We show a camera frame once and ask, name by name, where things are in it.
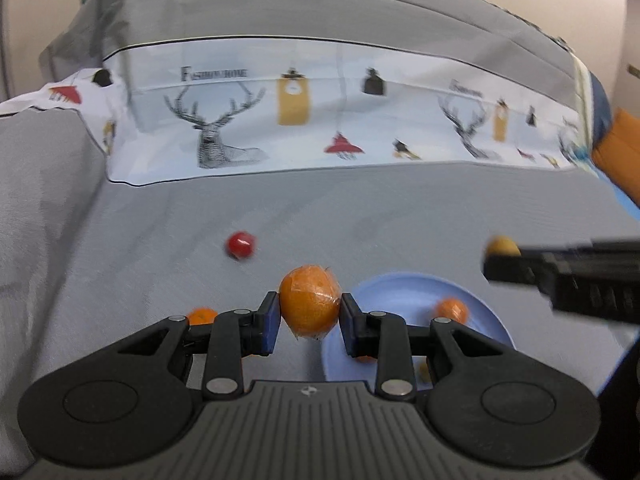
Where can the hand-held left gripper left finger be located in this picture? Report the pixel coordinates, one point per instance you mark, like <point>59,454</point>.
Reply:
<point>270,327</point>

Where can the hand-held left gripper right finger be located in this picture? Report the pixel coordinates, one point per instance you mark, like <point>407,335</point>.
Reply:
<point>348,327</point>

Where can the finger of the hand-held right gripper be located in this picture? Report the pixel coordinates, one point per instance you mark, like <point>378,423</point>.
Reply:
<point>510,267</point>

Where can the light blue plate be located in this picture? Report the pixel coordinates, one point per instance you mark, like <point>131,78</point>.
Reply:
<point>395,292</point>

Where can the bare tangerine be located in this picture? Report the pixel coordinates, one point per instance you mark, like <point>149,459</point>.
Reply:
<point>201,316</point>
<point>452,309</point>

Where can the small shiny red fruit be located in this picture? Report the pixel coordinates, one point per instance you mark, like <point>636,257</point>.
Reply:
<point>240,245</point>

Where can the orange pillow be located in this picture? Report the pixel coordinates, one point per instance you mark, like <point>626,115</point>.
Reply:
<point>620,155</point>

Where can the grey bedsheet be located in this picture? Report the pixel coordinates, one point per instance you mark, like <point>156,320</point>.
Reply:
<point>150,260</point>

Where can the blue pillow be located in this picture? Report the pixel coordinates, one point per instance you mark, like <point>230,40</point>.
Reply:
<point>599,105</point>

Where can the deer and lamp printed blanket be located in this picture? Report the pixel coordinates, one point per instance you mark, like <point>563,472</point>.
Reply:
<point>350,95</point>

